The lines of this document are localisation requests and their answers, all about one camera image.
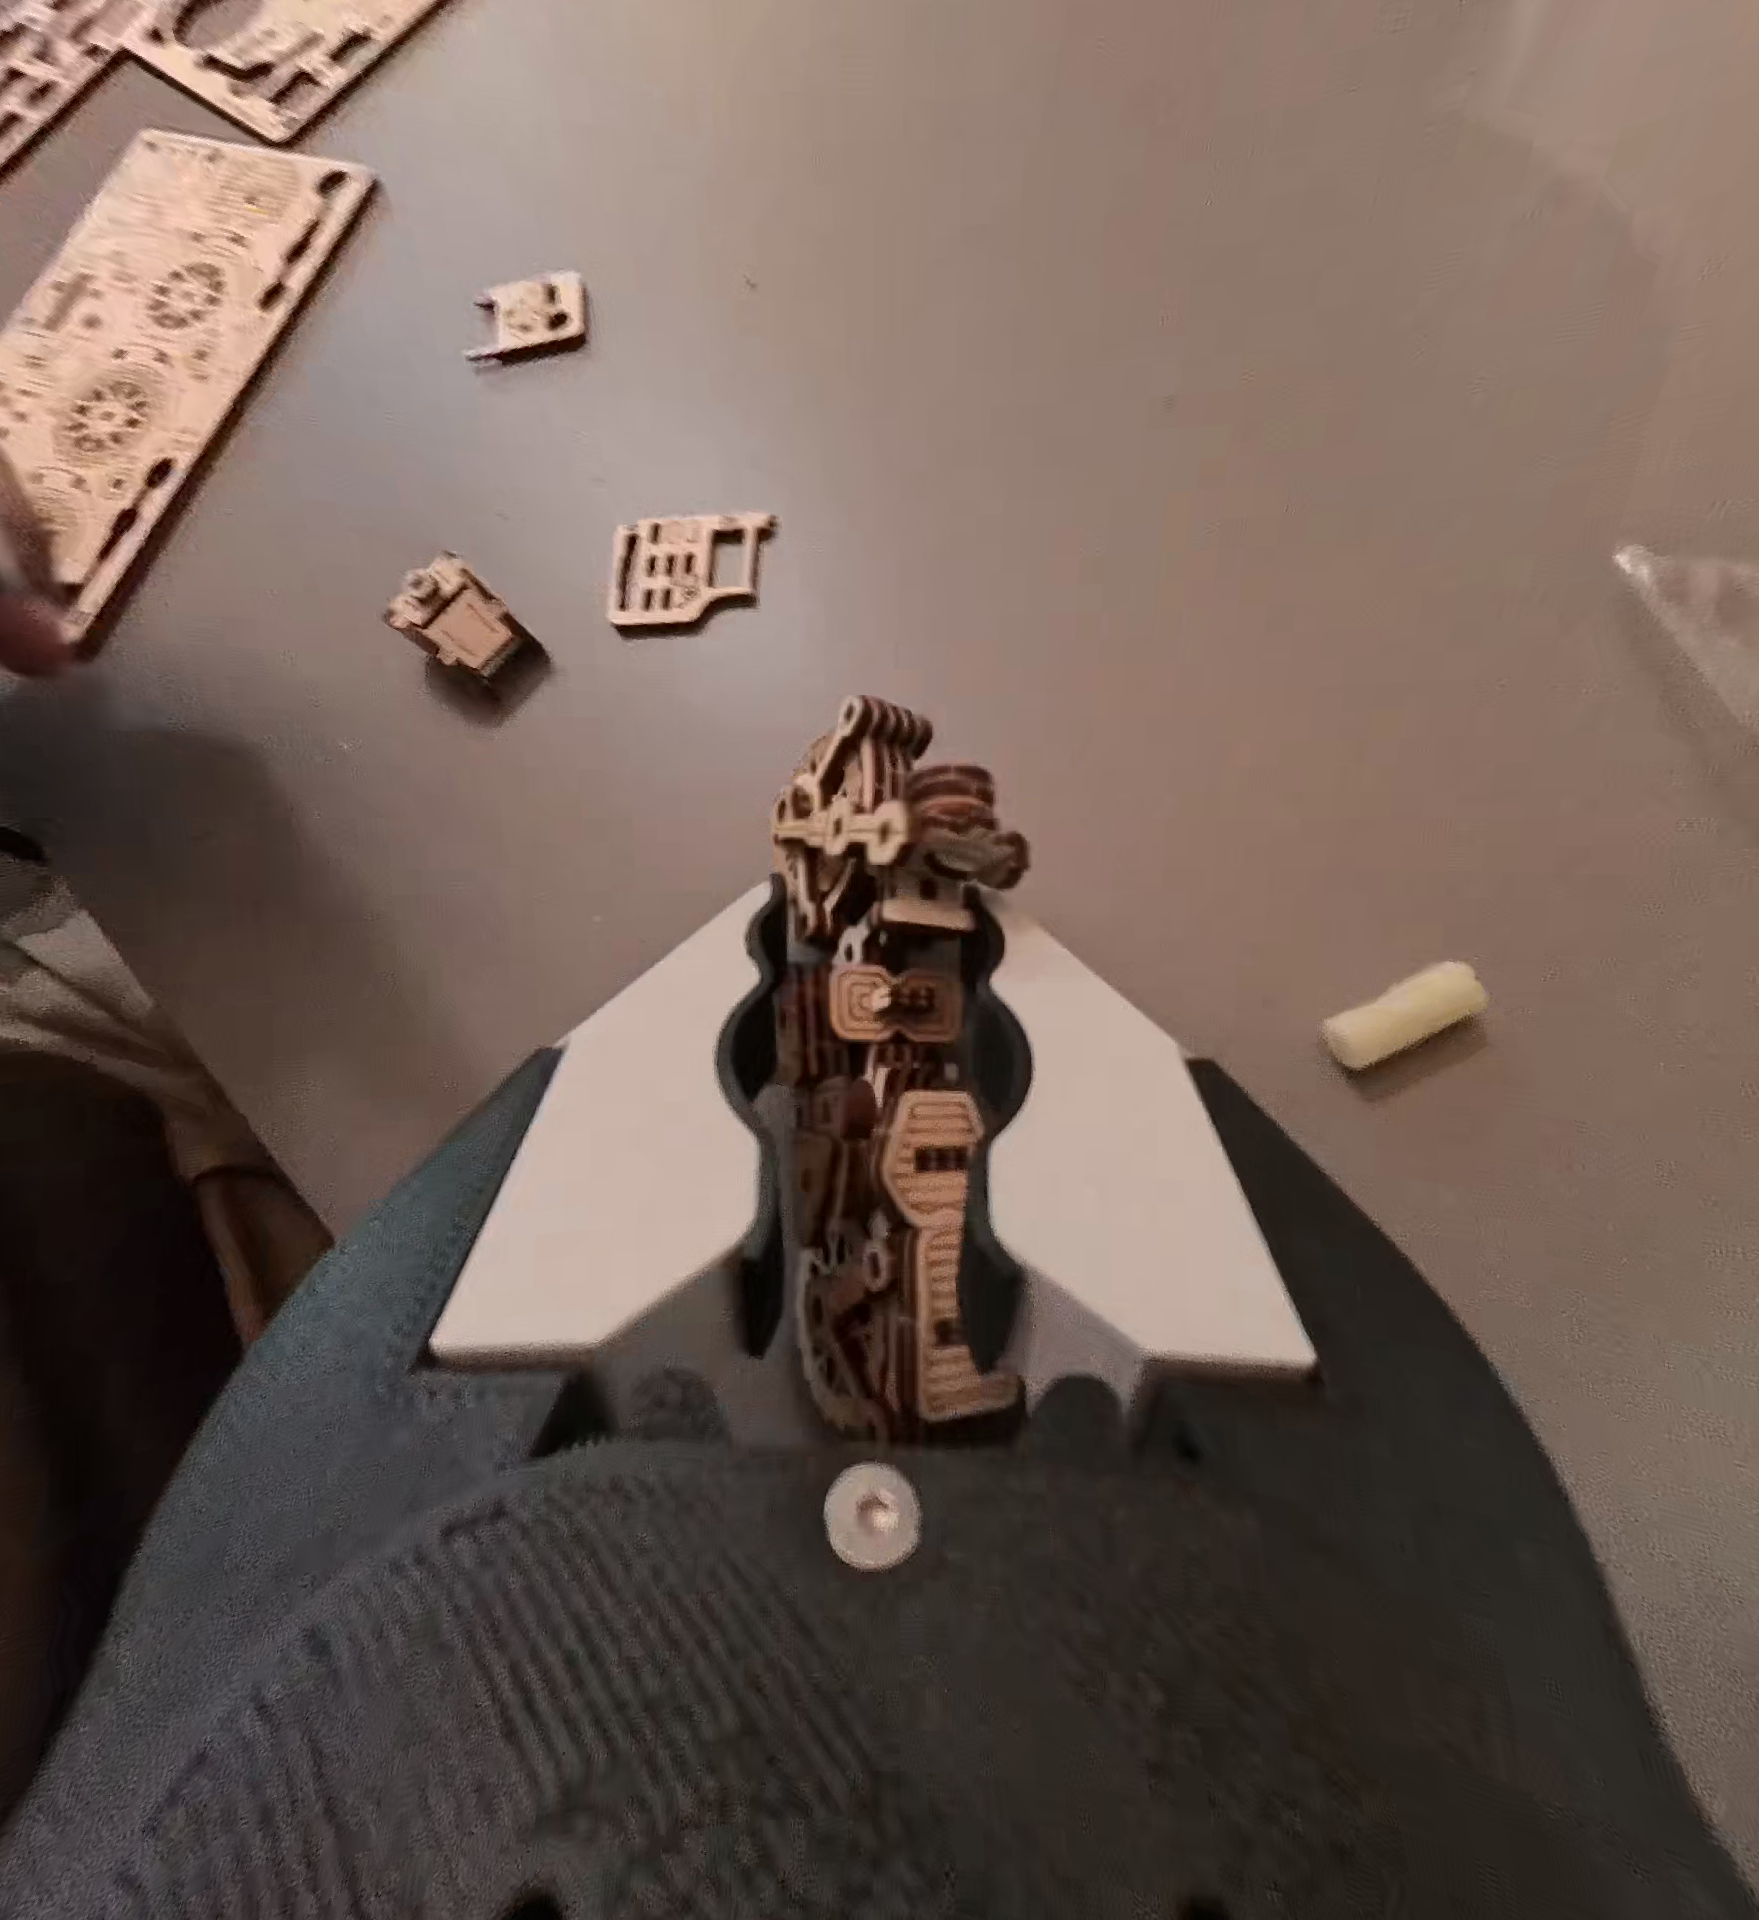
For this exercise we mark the grey desk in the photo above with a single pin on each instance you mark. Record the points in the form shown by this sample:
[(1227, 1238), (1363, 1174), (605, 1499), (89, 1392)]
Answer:
[(1119, 450)]

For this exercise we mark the clear plastic bag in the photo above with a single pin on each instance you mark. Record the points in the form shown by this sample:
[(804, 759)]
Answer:
[(1749, 660)]

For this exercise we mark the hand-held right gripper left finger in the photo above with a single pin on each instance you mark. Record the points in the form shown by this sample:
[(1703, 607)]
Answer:
[(596, 1185)]

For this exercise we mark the small notched wooden piece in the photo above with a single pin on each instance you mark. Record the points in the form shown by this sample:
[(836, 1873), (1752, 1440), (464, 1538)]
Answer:
[(535, 316)]

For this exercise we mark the person's left hand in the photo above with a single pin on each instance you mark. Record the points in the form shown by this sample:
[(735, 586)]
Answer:
[(25, 635)]

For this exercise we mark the flat slotted wooden piece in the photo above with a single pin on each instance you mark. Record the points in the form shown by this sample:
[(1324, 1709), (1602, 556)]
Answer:
[(686, 577)]

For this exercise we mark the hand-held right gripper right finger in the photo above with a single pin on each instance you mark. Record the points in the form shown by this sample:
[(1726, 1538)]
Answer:
[(1134, 1185)]

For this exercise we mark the assembled wooden model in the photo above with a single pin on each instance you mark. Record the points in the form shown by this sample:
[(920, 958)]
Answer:
[(938, 1201)]

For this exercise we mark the pale yellow wax stick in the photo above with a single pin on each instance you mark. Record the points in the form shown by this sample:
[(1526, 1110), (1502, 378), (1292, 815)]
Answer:
[(1404, 1017)]

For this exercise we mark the person's brown clothing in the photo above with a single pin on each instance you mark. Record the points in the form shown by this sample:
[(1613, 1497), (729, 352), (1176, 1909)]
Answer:
[(39, 1424)]

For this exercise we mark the wooden puzzle sheet with gears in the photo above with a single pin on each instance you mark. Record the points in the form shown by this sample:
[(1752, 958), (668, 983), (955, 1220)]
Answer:
[(145, 360)]

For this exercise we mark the small wooden sub-assembly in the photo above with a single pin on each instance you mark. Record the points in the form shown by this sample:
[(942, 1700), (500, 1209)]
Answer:
[(459, 623)]

